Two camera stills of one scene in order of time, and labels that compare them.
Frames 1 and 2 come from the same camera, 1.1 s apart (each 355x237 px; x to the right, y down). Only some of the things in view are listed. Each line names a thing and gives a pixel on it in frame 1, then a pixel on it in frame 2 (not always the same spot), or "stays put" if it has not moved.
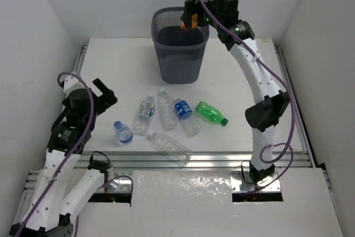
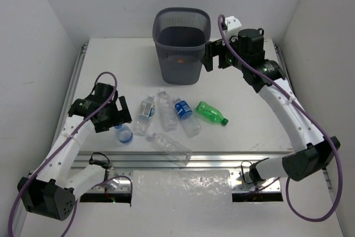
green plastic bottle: x=211 y=114 stays put
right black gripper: x=192 y=6 -> x=214 y=48
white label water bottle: x=143 y=118 stays put
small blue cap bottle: x=125 y=134 stays put
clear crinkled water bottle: x=167 y=111 stays put
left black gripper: x=105 y=97 -> x=123 y=110
